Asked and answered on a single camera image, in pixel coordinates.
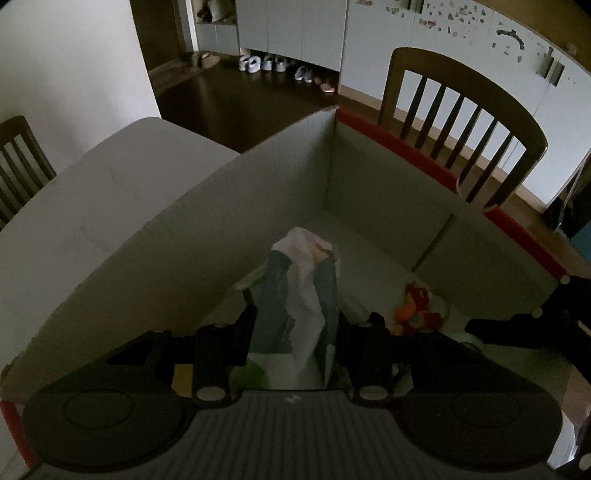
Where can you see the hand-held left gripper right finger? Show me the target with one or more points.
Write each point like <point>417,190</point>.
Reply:
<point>367,350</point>

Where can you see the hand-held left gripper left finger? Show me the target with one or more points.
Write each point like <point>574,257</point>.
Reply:
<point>247,332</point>

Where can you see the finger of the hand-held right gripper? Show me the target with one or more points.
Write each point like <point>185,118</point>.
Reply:
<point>549,323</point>

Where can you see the white and blue plastic packet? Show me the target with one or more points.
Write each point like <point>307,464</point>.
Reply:
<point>302,295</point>

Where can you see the cardboard box with red edges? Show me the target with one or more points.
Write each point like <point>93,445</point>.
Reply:
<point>184,240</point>

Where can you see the red orange snack packet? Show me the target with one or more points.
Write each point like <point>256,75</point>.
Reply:
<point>415,309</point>

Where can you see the brown wooden slat chair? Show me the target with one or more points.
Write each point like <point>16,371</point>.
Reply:
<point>508,106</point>
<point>18,152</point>

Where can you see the row of shoes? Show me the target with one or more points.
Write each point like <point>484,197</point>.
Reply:
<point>277,64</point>

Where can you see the pair of brown slippers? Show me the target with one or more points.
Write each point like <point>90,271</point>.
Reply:
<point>206,60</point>

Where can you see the white cupboard with stickers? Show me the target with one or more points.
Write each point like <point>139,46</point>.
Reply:
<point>461,41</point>

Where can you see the white shoe cabinet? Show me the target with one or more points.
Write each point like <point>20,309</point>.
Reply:
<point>286,23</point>

